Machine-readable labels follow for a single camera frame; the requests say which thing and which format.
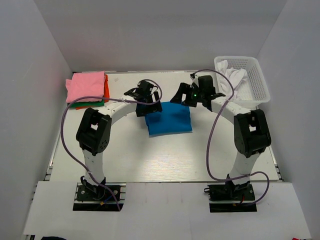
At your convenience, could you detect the white t-shirt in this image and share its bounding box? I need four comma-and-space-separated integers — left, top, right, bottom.
216, 60, 248, 100

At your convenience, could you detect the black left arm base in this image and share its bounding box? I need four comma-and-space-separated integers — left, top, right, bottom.
72, 182, 126, 212

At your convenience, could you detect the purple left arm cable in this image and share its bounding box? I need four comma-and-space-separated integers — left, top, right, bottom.
61, 79, 165, 211

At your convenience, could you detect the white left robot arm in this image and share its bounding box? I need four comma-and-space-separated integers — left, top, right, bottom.
76, 79, 162, 191

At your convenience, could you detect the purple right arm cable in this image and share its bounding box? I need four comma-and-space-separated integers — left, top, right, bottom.
191, 69, 270, 206

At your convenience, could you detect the pink folded t-shirt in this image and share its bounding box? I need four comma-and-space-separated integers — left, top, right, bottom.
65, 71, 105, 103

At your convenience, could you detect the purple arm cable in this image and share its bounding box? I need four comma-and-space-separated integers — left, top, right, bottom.
191, 69, 270, 206
61, 79, 165, 211

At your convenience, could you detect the blue t-shirt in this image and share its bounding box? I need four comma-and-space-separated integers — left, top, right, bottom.
144, 102, 193, 137

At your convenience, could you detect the white plastic laundry basket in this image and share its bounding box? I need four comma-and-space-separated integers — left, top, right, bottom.
214, 56, 271, 109

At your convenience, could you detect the green folded t-shirt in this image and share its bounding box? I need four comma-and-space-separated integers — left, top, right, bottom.
70, 98, 105, 110

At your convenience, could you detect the orange folded t-shirt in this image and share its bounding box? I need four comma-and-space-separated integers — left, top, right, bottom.
74, 74, 111, 111

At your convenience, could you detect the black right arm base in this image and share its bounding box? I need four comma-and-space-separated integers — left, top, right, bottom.
203, 181, 257, 213

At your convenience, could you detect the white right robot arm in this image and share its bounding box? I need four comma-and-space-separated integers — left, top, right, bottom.
170, 74, 271, 188

